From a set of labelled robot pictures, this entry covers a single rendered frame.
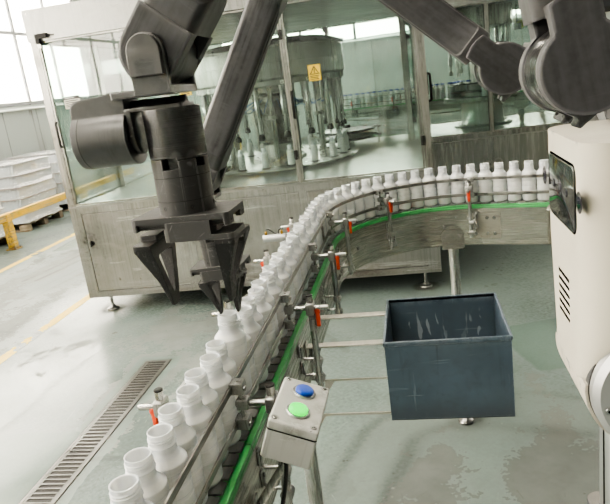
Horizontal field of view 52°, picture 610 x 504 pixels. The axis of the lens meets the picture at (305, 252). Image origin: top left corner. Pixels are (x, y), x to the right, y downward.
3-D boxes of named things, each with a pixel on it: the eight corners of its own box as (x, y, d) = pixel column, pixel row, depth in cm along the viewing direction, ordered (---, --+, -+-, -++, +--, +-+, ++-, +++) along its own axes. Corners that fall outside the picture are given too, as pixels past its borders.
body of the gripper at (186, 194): (230, 230, 61) (218, 154, 59) (132, 239, 63) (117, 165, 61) (246, 216, 67) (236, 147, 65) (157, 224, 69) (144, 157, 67)
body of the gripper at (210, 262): (201, 269, 121) (193, 232, 119) (252, 263, 119) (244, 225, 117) (190, 280, 115) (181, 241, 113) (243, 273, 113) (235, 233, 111)
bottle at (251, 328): (267, 384, 132) (255, 311, 128) (239, 387, 133) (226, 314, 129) (270, 372, 138) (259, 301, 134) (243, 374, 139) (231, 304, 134)
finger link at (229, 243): (244, 309, 63) (230, 218, 61) (177, 313, 64) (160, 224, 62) (260, 287, 69) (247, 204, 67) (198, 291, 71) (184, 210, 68)
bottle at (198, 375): (204, 447, 112) (188, 363, 108) (235, 450, 110) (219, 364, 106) (188, 468, 107) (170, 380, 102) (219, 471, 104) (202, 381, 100)
